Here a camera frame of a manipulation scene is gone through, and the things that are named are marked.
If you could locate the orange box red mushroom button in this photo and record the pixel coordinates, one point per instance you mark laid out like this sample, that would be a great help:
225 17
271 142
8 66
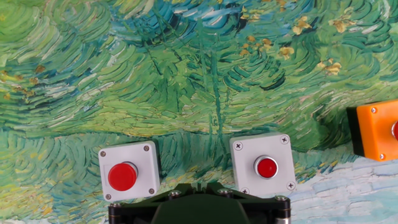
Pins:
373 130

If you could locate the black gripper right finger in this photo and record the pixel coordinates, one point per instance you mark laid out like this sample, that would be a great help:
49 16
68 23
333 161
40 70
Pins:
267 211

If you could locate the painted landscape tablecloth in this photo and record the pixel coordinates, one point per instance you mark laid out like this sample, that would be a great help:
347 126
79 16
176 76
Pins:
186 77

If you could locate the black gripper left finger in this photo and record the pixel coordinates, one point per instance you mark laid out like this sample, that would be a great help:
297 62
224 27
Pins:
133 211

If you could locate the white black-based box red button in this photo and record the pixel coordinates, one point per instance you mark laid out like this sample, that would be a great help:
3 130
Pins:
140 158

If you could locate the grey box small red button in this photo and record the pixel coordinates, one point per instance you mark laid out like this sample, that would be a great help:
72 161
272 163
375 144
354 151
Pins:
248 149

